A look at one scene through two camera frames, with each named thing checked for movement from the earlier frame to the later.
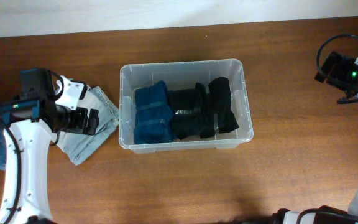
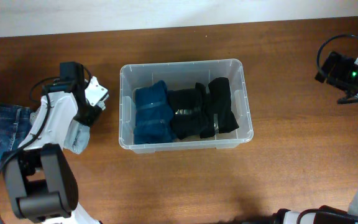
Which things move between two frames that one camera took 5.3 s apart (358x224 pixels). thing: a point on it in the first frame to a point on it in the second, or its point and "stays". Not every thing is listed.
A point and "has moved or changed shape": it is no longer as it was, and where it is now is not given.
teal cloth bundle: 154,114 stays
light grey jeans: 78,147 has moved or changed shape
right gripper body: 347,76 stays
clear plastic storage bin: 184,75 stays
